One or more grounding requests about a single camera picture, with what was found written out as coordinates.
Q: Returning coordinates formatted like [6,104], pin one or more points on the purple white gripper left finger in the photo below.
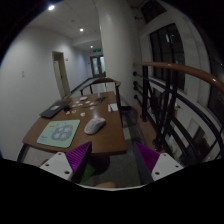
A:
[71,165]

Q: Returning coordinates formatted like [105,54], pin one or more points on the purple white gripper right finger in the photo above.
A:
[153,166]

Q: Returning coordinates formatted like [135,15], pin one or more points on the green patterned mouse pad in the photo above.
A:
[59,133]

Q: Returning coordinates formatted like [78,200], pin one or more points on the white computer mouse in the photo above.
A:
[94,125]

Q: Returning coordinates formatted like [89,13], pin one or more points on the wooden table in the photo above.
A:
[108,141]

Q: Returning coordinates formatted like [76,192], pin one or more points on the small black object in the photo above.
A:
[67,108]

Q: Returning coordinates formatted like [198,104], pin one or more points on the dark closed laptop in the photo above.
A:
[54,109]

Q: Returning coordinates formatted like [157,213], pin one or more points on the wooden black stair railing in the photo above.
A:
[158,106]

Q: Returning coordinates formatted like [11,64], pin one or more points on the white paper sheet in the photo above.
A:
[112,107]

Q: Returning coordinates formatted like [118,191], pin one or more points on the glass double door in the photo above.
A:
[98,66]

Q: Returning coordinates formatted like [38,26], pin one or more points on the side doorway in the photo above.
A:
[60,73]

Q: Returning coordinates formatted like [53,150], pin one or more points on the green exit sign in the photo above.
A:
[96,50]

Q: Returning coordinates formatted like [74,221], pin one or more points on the dark window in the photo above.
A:
[167,45]

